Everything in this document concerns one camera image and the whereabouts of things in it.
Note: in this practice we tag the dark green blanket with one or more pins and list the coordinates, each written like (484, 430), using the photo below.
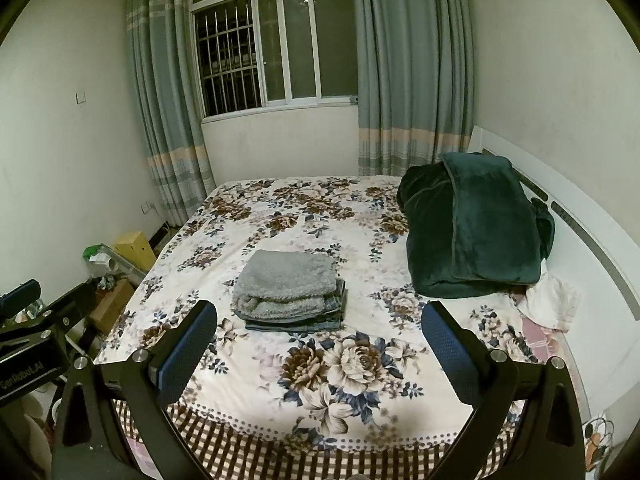
(475, 230)

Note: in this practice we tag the pink bed sheet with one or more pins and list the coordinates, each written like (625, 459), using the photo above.
(542, 340)

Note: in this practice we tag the brown cardboard box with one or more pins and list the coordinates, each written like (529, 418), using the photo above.
(112, 307)

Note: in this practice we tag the white wall socket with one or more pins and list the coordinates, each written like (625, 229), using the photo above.
(147, 207)

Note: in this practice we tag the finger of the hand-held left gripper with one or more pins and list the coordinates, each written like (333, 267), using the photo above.
(70, 310)
(20, 295)

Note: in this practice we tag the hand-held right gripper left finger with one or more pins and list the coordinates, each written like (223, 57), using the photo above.
(187, 355)

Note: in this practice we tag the white cloth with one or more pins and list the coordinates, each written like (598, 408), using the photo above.
(550, 302)

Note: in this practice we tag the barred window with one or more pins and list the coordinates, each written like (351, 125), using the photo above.
(300, 45)

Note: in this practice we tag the yellow box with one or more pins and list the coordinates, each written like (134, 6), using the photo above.
(135, 250)

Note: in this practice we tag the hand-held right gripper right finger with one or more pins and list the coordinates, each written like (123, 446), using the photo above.
(450, 355)

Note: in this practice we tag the folded dark pants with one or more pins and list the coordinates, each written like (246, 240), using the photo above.
(300, 323)

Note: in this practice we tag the bed with floral cover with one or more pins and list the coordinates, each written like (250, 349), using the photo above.
(310, 210)

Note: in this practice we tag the white light switch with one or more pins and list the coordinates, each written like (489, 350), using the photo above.
(81, 96)

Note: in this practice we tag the white bed headboard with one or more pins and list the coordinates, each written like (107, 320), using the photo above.
(590, 220)

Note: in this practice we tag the grey fleece pants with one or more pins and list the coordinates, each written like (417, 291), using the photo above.
(287, 280)

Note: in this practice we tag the grey-green striped curtain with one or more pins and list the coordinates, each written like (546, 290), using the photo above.
(160, 110)
(415, 70)

